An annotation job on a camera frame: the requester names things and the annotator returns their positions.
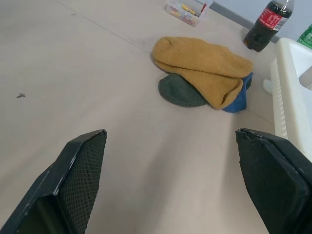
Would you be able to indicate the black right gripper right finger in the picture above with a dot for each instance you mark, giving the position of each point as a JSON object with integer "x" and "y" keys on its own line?
{"x": 275, "y": 185}

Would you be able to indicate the brown towel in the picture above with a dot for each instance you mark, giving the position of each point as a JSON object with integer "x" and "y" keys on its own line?
{"x": 195, "y": 63}

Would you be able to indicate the green plastic bottle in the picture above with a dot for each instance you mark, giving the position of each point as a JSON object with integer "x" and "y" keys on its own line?
{"x": 307, "y": 36}

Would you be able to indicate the cream plastic basket rack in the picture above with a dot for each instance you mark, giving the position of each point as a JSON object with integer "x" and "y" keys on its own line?
{"x": 287, "y": 97}

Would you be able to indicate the blue sock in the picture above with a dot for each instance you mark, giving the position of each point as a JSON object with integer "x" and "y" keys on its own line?
{"x": 237, "y": 102}

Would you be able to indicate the dark green sock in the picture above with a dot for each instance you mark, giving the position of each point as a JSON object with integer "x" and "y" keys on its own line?
{"x": 178, "y": 92}

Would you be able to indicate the clear plastic parts box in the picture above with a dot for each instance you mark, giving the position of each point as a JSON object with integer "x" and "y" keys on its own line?
{"x": 187, "y": 14}

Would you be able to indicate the cola bottle red label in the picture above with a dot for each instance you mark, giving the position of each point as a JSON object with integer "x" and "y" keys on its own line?
{"x": 260, "y": 31}

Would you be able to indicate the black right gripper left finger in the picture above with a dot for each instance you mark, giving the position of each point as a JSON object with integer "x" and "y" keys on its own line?
{"x": 48, "y": 195}

